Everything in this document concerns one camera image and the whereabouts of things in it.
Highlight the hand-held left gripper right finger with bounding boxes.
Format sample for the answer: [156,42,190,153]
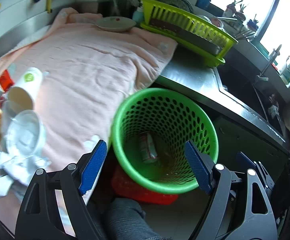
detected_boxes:
[185,140,277,240]

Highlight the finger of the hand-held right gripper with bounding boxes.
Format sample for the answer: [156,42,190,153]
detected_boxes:
[256,162,275,192]
[235,152,257,172]

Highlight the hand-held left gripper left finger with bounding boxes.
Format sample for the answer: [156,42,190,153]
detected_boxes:
[15,139,108,240]

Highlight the green perforated plastic basket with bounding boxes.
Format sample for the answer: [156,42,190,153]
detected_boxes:
[111,88,219,195]

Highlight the white round plastic container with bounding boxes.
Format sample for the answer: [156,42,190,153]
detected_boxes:
[2,100,46,156]

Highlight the white tissues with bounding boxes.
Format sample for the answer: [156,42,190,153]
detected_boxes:
[0,152,51,203]

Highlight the white paper cup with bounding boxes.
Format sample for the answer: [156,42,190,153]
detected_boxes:
[7,67,44,110]

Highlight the red snack packet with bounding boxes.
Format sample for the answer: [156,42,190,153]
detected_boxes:
[0,70,14,91]

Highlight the small pink drink carton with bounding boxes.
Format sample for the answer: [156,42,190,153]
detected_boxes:
[139,133,158,164]

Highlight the red plastic stool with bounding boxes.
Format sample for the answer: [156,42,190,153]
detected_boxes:
[111,165,179,205]

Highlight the person's grey trouser leg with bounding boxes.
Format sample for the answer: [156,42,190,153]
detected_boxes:
[102,197,173,240]

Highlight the steel sink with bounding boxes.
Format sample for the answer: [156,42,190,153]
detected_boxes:
[217,62,285,135]

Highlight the white bottle with green label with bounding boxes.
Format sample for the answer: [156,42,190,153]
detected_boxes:
[280,57,290,84]

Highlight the pink printed towel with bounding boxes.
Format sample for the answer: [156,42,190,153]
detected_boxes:
[0,7,178,235]

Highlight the metal sink faucet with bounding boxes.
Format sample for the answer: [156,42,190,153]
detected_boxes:
[254,44,283,82]

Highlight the bundle of chopsticks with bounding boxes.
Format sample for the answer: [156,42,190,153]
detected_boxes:
[235,27,255,41]

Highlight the small blue plant pot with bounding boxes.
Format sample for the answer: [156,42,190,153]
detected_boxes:
[247,14,259,30]

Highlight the bowls in dish rack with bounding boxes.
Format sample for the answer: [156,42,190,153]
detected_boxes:
[202,15,226,30]

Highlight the beige ceramic plate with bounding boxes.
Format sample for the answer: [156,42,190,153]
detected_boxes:
[96,17,137,32]

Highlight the lime green dish rack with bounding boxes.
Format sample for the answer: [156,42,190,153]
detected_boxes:
[139,0,238,67]

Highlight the potted plants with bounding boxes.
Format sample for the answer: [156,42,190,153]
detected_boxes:
[223,0,248,18]

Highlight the teal soap bottle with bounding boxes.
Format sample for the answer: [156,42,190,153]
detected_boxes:
[132,5,144,23]

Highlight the dark utensil holder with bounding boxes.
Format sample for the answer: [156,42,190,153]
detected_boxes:
[110,0,133,18]

